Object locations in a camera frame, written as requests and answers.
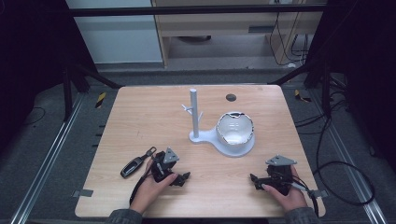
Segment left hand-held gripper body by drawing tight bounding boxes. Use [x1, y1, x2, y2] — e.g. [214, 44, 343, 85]
[150, 147, 181, 183]

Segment person's right hand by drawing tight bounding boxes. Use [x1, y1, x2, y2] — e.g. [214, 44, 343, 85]
[261, 164, 309, 214]

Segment aluminium floor rail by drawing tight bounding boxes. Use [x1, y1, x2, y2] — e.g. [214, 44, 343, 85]
[309, 89, 389, 224]
[8, 92, 86, 224]

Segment white cabinet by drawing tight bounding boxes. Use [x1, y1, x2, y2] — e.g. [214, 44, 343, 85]
[64, 0, 164, 65]

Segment thin black floor cable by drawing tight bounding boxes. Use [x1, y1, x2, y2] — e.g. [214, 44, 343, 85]
[21, 106, 47, 126]

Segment white bowl with silver rim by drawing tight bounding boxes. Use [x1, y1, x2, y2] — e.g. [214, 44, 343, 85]
[215, 111, 256, 147]

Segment black gripper strap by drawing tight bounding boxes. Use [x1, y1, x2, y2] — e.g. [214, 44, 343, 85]
[128, 166, 154, 206]

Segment black hanging cables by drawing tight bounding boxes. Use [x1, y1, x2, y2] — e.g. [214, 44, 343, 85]
[268, 11, 310, 68]

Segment black car key fob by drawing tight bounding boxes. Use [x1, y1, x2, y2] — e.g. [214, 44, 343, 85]
[120, 146, 158, 179]

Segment black looped floor cable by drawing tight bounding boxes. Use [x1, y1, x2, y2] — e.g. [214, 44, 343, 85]
[312, 117, 376, 207]

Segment white stand with pole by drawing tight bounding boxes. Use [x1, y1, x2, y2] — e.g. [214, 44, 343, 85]
[181, 88, 256, 159]

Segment black frame leg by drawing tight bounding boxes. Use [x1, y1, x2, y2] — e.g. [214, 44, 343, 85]
[267, 59, 333, 119]
[61, 61, 123, 123]

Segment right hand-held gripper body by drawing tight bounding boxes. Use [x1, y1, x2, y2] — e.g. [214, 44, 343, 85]
[255, 154, 298, 197]

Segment grey tape piece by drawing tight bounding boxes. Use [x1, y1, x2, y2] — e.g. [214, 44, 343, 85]
[71, 189, 94, 199]
[310, 189, 330, 199]

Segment black frame crossbar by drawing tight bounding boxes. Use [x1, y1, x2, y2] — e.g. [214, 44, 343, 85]
[68, 3, 329, 18]

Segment yellow black striped tape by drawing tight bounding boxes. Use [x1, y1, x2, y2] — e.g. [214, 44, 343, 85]
[94, 91, 107, 109]
[293, 89, 313, 104]

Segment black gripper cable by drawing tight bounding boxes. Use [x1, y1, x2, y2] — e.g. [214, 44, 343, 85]
[290, 180, 320, 217]

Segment wooden desk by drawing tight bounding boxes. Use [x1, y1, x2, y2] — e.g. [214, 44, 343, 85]
[150, 0, 329, 68]

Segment person's left hand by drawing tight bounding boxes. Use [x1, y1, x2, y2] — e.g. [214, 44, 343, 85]
[129, 158, 179, 216]

